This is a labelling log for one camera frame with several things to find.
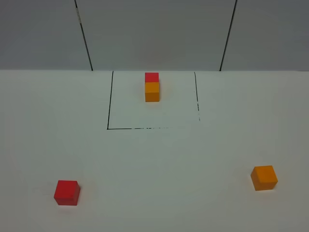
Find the orange template block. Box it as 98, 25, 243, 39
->
144, 82, 160, 102

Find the red template block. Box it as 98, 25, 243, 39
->
145, 72, 159, 83

